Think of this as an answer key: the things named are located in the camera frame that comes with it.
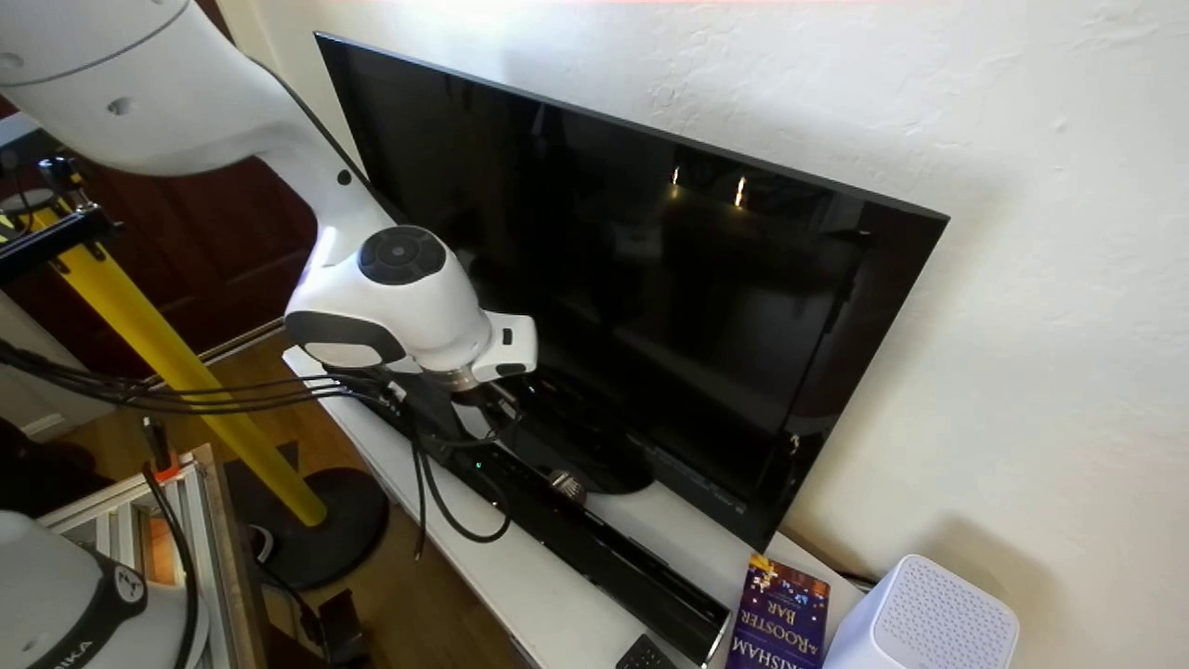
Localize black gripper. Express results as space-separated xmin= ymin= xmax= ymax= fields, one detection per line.
xmin=367 ymin=373 xmax=499 ymax=445

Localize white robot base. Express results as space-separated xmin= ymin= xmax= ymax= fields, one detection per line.
xmin=0 ymin=510 xmax=203 ymax=669

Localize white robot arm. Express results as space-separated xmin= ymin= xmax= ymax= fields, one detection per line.
xmin=0 ymin=0 xmax=538 ymax=445

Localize long black soundbar speaker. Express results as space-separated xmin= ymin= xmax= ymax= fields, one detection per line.
xmin=364 ymin=389 xmax=728 ymax=662

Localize white cube speaker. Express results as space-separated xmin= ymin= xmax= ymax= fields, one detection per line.
xmin=824 ymin=555 xmax=1022 ymax=669

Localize black oval television stand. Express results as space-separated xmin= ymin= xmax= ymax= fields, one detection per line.
xmin=499 ymin=373 xmax=653 ymax=494

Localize black round stand base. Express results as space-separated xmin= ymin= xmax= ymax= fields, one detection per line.
xmin=227 ymin=464 xmax=388 ymax=590

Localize brown wooden door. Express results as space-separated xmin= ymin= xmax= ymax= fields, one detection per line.
xmin=2 ymin=135 xmax=312 ymax=375

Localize yellow tripod leg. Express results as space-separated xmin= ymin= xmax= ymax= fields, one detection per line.
xmin=2 ymin=202 xmax=326 ymax=528

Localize black flat screen television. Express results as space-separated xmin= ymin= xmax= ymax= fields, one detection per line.
xmin=318 ymin=38 xmax=947 ymax=547

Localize wooden framed shelf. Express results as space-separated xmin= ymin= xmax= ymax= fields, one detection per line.
xmin=39 ymin=445 xmax=267 ymax=669

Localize purple book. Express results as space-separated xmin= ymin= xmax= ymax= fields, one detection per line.
xmin=725 ymin=555 xmax=833 ymax=669

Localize black cable bundle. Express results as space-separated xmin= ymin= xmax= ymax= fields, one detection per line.
xmin=0 ymin=339 xmax=511 ymax=555

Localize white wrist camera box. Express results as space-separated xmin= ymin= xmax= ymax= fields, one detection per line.
xmin=473 ymin=311 xmax=538 ymax=383

